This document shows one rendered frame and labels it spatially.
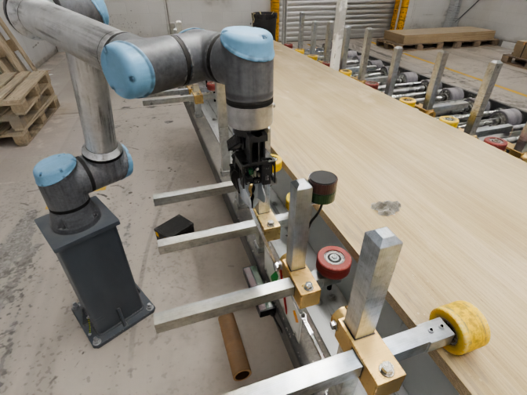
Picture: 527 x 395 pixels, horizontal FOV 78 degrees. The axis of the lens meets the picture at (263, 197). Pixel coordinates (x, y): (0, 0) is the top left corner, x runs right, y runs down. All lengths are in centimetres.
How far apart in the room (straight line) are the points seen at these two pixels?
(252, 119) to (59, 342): 159
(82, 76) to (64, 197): 46
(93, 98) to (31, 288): 133
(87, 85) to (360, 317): 106
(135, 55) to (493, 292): 82
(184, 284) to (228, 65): 152
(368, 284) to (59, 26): 75
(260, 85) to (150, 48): 19
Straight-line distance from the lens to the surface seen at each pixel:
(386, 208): 98
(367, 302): 52
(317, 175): 69
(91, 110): 130
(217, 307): 75
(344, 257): 80
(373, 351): 59
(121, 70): 61
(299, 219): 70
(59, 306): 211
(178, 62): 63
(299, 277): 79
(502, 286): 89
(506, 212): 114
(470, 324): 67
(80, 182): 142
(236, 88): 60
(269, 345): 170
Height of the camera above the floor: 146
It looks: 35 degrees down
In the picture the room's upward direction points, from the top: straight up
